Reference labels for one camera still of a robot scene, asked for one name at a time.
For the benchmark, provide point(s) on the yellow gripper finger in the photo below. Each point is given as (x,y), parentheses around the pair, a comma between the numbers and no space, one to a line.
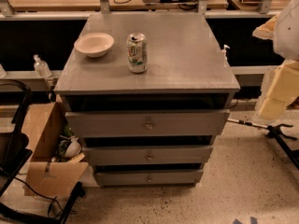
(283,91)
(266,30)

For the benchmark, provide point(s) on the grey bottom drawer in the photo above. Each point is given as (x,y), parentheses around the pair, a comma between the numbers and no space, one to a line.
(148,178)

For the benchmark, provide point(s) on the grey drawer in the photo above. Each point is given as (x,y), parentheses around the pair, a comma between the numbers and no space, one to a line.
(148,178)
(134,124)
(147,155)

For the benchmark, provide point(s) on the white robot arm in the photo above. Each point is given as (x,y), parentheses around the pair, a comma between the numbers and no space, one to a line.
(283,30)

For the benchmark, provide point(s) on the grey wooden drawer cabinet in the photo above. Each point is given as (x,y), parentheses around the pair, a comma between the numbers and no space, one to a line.
(187,72)

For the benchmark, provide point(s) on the grey top drawer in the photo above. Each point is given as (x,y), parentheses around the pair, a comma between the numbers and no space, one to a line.
(134,124)

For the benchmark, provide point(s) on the grey middle drawer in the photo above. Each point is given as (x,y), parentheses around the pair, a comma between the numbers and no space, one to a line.
(147,155)

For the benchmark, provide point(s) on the black metal stand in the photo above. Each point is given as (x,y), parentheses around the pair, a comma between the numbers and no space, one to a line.
(276,133)

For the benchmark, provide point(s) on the white pump bottle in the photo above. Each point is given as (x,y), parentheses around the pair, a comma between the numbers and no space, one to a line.
(225,51)

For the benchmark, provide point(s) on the green white soda can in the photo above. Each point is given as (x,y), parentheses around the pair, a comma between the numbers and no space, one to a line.
(137,52)

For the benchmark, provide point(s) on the white bowl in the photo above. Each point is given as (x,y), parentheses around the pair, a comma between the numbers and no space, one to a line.
(94,45)

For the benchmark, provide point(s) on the white cup in box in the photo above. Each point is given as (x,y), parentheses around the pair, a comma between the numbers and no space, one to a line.
(73,149)

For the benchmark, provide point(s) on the clear sanitizer bottle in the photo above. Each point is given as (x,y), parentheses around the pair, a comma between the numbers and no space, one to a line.
(41,67)

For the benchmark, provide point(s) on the brown cardboard box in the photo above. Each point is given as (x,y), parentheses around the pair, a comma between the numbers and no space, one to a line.
(43,125)

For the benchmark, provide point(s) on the black cart frame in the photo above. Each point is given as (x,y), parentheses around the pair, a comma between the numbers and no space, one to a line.
(13,151)

